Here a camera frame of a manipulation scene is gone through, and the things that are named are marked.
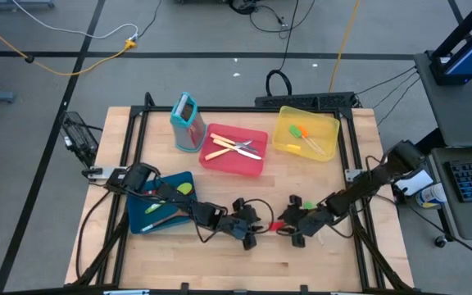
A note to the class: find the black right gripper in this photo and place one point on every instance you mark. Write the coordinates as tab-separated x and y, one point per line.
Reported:
309	221

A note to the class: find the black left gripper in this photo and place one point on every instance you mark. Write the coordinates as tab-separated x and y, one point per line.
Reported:
240	223

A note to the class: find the red plastic bin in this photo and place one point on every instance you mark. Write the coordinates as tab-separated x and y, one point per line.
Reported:
232	168

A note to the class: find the green plastic spoon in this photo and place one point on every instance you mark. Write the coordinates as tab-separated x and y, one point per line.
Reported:
185	188

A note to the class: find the brown wooden spoon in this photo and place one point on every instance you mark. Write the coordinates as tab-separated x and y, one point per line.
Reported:
158	223

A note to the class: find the yellow plastic bin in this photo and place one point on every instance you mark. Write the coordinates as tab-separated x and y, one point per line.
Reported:
322	123

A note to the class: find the blue plastic bin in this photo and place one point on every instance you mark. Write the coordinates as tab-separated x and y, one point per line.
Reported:
137	213

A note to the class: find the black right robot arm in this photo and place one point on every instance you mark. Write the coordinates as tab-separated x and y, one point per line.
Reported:
367	184

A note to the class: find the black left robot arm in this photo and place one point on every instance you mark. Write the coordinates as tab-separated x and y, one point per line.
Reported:
178	198

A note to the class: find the yellow spatula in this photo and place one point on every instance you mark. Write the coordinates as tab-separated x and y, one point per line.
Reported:
293	147

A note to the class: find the teal metal box grater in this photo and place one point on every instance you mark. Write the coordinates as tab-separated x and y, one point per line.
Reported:
187	131

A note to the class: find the long black power box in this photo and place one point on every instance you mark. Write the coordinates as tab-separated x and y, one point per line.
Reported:
301	100

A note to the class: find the white paper sheet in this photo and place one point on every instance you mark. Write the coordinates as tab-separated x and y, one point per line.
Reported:
418	182

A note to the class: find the white labelled can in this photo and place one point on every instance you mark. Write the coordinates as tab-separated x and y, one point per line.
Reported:
430	196

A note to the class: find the black caster wheel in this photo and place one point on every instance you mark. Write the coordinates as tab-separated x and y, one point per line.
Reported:
441	241

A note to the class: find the black mesh power supply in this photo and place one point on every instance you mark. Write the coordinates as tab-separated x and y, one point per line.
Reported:
76	137

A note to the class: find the grey computer cart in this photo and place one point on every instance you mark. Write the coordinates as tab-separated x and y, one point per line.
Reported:
461	110

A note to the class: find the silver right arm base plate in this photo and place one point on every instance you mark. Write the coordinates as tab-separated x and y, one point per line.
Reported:
351	175

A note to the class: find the black aluminium table frame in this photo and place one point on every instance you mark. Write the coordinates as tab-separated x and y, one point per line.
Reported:
240	109

